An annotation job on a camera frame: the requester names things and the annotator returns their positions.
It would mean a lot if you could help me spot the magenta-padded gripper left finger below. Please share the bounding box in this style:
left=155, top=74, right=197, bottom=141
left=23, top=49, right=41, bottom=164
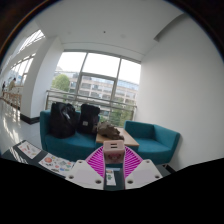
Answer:
left=65, top=145, right=107, bottom=191

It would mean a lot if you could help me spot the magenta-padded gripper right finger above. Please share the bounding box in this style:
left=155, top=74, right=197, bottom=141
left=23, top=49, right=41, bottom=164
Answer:
left=123, top=145, right=164, bottom=191

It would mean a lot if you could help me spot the sticker sheet with red prints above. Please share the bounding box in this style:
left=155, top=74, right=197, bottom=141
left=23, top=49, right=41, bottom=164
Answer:
left=37, top=152, right=76, bottom=178

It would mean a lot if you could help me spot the teal sofa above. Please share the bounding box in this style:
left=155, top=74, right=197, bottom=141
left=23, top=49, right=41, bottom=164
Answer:
left=39, top=109, right=102, bottom=163

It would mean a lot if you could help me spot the teal armchair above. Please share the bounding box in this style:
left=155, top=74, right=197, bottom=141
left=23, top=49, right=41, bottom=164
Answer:
left=123, top=120, right=181, bottom=166

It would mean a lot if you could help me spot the teal table with wooden top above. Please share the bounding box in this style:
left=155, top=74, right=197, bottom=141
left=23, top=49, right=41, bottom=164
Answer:
left=95, top=127, right=141, bottom=152

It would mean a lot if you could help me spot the brown jacket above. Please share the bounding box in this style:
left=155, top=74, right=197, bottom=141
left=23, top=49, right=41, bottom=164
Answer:
left=96, top=120, right=125, bottom=141

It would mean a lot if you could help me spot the black backpack with label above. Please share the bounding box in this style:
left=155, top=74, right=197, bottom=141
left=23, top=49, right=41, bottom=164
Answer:
left=77, top=103, right=101, bottom=136

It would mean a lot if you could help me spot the large black bag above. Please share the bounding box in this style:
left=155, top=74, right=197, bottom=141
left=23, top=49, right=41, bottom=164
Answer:
left=49, top=101, right=79, bottom=140

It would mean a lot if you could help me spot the small sticker sheet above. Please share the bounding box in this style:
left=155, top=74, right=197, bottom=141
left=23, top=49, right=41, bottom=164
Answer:
left=16, top=140, right=43, bottom=160

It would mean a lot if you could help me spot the metal balcony railing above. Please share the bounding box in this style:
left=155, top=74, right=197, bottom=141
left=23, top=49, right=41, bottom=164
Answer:
left=44, top=88, right=138, bottom=117

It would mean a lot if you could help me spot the person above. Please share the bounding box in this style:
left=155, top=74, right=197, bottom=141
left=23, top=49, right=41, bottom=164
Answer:
left=7, top=77, right=17, bottom=93

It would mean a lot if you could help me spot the large window frame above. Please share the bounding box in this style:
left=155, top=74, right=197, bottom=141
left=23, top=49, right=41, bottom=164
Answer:
left=49, top=49, right=142, bottom=128

